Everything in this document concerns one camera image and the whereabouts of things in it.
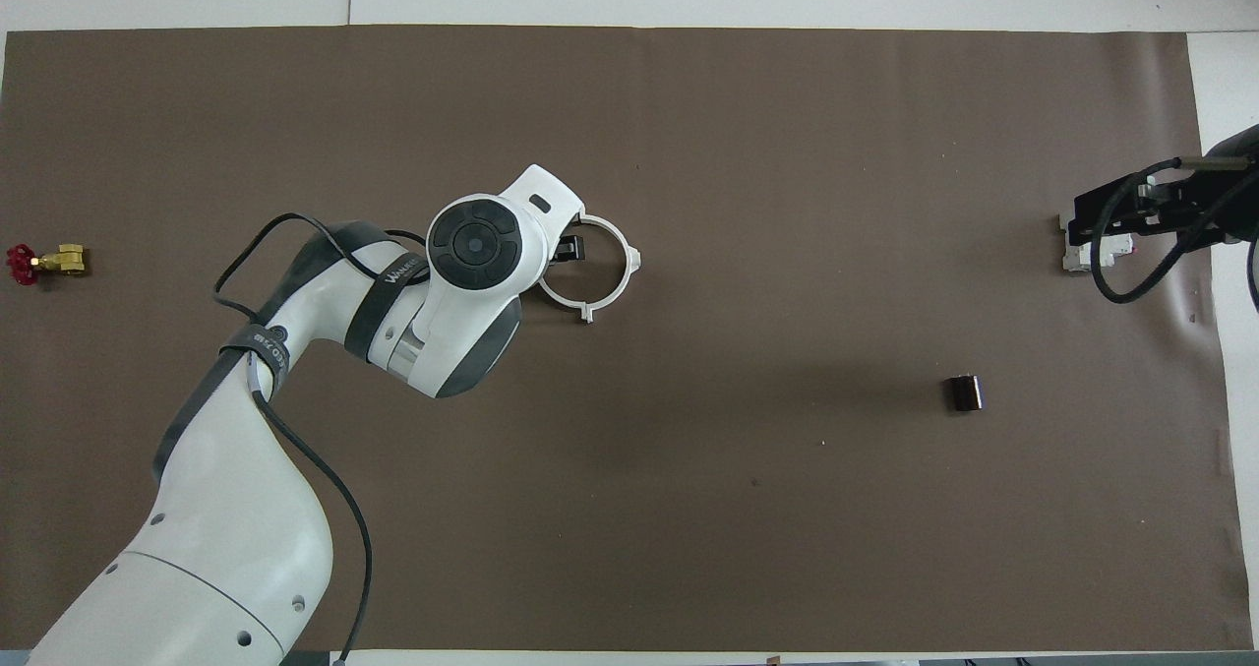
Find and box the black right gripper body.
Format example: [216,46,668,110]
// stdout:
[1139,125,1259,246]

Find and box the small white plastic part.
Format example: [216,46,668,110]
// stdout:
[1058,209,1135,276]

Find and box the white half-ring pipe clamp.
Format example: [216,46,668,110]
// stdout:
[536,215,591,313]
[575,211,643,326]

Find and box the brown table mat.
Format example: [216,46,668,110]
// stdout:
[0,25,1255,653]

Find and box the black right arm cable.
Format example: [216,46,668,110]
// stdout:
[1090,157,1259,313]

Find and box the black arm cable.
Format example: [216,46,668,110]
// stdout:
[213,212,434,666]
[1090,157,1259,313]

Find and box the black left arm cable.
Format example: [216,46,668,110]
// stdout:
[213,212,434,666]

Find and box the brass valve with red handle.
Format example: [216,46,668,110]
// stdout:
[5,243,90,288]

